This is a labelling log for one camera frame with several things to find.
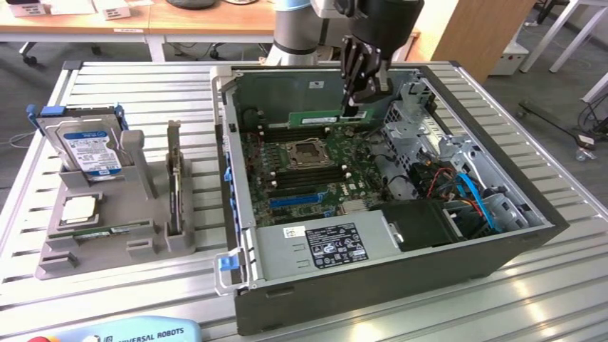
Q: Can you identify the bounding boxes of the hard disk with blue caddy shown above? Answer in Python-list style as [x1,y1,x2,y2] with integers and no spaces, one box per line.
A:
[26,102,131,182]

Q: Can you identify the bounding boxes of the blue expansion slot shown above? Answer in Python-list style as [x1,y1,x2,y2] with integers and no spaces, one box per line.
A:
[268,193,326,212]

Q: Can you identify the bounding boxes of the white electrical box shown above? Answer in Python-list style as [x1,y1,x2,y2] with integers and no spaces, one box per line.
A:
[488,39,531,76]

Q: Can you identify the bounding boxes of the black RAM slot bank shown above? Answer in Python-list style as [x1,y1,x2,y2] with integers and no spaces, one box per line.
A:
[263,123,330,144]
[271,164,354,190]

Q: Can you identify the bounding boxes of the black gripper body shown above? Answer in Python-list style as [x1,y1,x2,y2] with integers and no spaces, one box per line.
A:
[346,0,426,62]

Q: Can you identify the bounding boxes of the grey power supply unit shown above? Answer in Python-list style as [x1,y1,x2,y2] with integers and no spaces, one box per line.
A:
[246,209,399,283]

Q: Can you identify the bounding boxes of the wooden cabinet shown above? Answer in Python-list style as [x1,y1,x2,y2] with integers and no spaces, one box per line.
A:
[407,0,539,86]

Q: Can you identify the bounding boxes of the wooden desk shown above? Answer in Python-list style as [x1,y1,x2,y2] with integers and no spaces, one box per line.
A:
[0,0,287,62]

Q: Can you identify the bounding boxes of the white table frame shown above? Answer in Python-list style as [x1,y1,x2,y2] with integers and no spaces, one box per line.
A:
[518,0,608,104]

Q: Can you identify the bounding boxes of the green motherboard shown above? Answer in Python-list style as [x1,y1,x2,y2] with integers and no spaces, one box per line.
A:
[239,123,392,228]

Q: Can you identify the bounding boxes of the green RAM stick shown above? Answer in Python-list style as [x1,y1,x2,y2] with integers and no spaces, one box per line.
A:
[288,109,372,130]
[48,221,152,240]

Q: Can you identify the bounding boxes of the silver CPU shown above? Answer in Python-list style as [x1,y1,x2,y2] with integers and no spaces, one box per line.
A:
[58,197,104,228]

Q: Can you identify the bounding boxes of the metal CPU socket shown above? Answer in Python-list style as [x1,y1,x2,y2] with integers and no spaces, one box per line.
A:
[282,140,332,169]

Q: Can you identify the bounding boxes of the blue wire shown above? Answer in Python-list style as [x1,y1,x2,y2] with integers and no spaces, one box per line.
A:
[456,172,499,234]

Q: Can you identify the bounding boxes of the black power adapter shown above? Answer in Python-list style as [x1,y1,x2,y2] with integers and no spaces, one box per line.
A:
[574,133,599,151]

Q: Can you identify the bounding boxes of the graphics card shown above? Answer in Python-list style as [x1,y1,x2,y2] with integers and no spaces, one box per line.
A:
[164,119,187,237]

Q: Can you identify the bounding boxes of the black open PC case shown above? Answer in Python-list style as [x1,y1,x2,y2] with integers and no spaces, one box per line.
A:
[210,61,572,338]

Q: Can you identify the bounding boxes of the silver metal disk bay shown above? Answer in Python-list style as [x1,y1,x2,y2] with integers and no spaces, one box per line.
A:
[382,80,479,168]

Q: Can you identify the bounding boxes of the Universal Robots teach pendant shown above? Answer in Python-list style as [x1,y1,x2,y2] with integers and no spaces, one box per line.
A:
[26,314,204,342]

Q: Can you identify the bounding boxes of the grey parts rack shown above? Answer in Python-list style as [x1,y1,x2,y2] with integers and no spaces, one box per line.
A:
[35,128,196,281]

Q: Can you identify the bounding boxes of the white labelled box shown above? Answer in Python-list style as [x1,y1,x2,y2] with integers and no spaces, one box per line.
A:
[8,0,43,18]
[102,0,134,21]

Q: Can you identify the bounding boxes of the silver chipset heatsink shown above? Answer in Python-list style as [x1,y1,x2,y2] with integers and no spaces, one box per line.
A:
[340,199,371,216]

